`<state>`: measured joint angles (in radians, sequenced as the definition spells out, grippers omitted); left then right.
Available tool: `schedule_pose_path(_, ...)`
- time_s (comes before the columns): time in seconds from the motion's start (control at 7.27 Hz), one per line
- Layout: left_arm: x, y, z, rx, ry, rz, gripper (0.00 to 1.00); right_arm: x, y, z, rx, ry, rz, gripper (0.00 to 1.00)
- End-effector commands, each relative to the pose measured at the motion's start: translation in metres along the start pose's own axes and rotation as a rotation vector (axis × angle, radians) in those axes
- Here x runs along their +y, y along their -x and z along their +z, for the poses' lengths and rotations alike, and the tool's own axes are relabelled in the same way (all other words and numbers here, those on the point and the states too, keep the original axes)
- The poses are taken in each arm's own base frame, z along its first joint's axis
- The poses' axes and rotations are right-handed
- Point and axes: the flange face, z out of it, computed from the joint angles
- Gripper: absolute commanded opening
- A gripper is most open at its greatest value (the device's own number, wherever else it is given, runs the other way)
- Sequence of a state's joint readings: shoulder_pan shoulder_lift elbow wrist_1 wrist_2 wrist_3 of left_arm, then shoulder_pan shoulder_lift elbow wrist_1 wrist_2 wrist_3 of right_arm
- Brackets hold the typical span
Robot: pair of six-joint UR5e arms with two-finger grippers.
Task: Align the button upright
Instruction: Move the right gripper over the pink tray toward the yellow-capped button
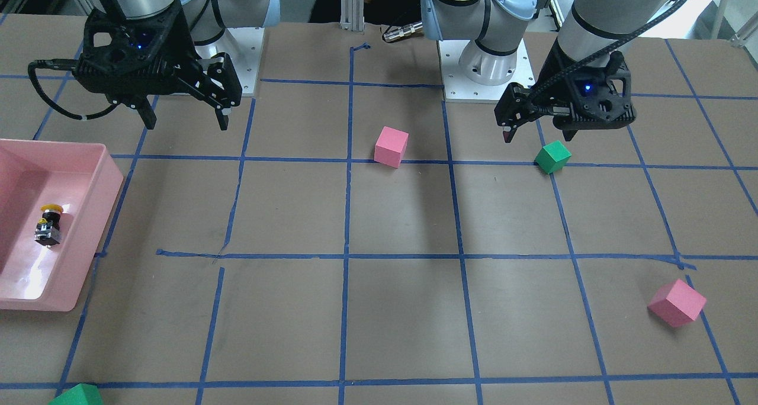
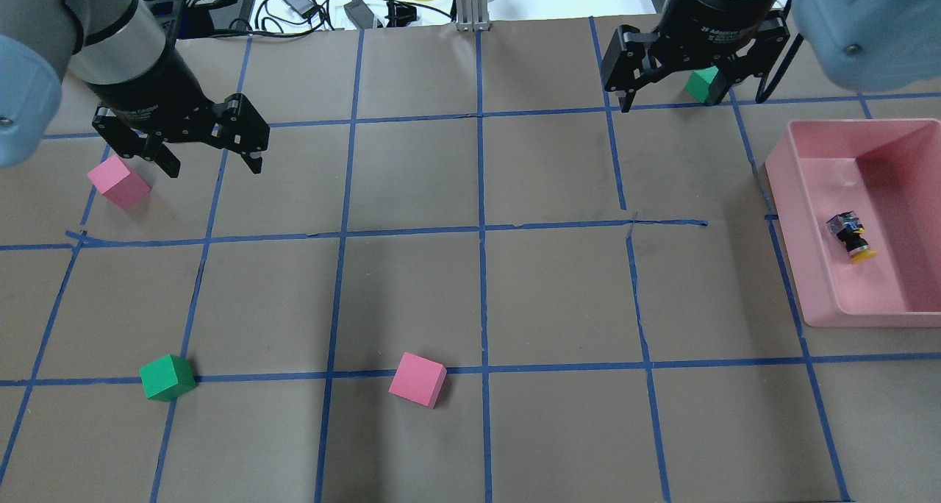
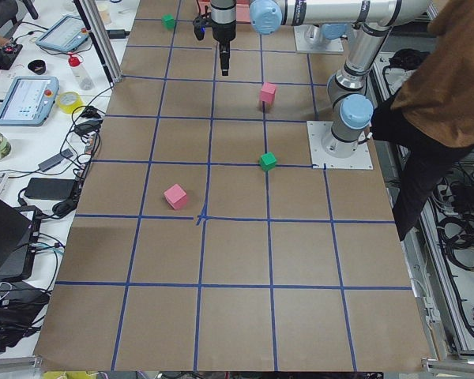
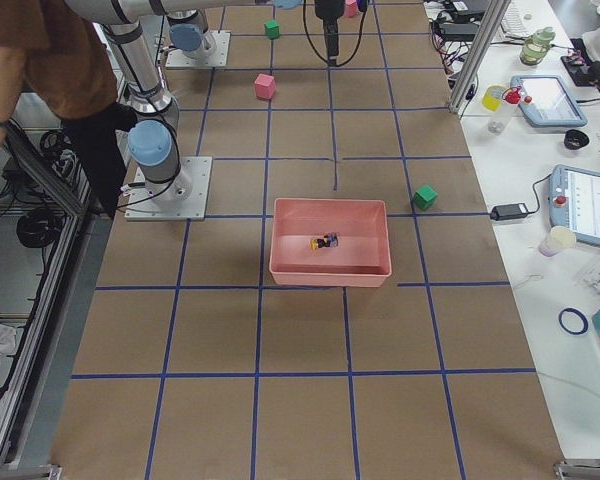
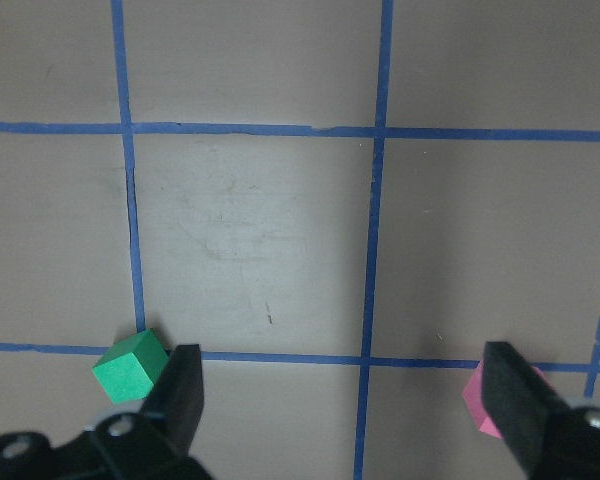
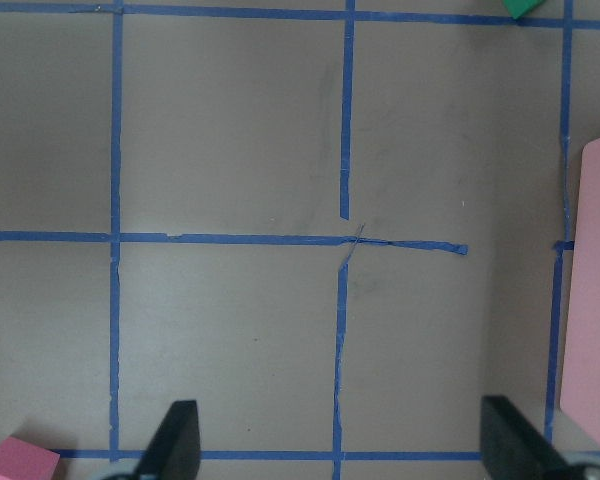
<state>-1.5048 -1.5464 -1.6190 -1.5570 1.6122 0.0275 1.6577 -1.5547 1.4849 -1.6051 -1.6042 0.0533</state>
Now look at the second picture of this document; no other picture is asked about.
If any green cube front left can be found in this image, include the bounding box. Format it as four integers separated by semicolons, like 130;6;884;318
139;354;198;402

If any pink plastic bin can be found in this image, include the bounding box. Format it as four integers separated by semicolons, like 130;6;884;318
765;118;940;328

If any aluminium frame post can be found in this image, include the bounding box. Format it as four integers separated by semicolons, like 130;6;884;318
454;0;491;32

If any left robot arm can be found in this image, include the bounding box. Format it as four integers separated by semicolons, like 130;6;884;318
1;0;270;178

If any yellow push button switch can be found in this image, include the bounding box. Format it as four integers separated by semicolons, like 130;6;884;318
826;210;878;264

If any black power adapter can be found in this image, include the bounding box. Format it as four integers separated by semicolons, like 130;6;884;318
343;0;384;29

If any green cube near right gripper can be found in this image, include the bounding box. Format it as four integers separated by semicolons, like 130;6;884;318
684;66;719;105

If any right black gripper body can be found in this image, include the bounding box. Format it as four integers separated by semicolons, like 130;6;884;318
601;0;790;94

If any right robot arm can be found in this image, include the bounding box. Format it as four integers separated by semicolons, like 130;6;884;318
599;0;940;113

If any pink cube centre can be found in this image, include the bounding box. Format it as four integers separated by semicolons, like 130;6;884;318
387;352;448;409

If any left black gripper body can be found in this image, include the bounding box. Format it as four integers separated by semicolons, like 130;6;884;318
92;54;270;158

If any pink cube near left gripper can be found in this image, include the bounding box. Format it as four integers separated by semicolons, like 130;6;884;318
85;155;151;210

